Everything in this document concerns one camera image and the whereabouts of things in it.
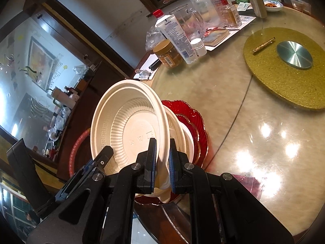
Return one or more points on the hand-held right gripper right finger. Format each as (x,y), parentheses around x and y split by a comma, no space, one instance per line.
(171,165)

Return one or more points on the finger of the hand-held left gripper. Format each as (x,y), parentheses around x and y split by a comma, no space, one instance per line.
(101,157)

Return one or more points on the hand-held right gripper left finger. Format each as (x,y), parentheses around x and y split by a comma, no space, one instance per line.
(152,160)

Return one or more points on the white foam bowl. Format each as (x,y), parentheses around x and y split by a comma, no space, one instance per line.
(181,134)

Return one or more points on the cream ribbed plastic bowl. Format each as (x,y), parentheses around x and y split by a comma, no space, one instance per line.
(132,127)

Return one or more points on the small red glass plate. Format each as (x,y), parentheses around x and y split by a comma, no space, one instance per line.
(195,132)

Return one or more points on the large red glass plate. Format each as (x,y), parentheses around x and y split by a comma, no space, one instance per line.
(201,132)

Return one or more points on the red hoop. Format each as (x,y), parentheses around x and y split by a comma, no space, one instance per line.
(76,147)

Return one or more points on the white kettle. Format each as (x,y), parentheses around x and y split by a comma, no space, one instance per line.
(59,96)

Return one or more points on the printed paper sheet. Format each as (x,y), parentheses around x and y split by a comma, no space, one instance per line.
(144,75)

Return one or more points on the peanut butter jar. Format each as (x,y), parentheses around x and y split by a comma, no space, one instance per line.
(167,54)

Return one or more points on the wooden glass door cabinet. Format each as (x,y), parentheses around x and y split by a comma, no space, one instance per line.
(83,45)

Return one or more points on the small white pill bottle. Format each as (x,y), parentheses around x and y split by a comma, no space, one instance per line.
(199,47)

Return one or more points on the white lotion bottle red cap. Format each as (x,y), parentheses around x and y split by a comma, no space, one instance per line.
(177,38)

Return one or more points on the round gold glitter mat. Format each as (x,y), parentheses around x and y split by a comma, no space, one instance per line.
(279,86)

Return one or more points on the brown book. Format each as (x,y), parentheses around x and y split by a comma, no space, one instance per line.
(218,35)

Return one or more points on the clear glass pitcher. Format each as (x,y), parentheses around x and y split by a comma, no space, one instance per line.
(188,20)

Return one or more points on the gold pen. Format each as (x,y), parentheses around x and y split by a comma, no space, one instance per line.
(264,45)

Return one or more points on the printed paper placemat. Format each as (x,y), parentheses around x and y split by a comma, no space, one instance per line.
(243,22)

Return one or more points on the round metal disc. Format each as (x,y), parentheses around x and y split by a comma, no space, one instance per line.
(294,54)

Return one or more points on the small blue white dish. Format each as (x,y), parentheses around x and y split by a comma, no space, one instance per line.
(273,5)

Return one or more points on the clear plastic container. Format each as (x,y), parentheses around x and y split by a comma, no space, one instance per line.
(301,5)

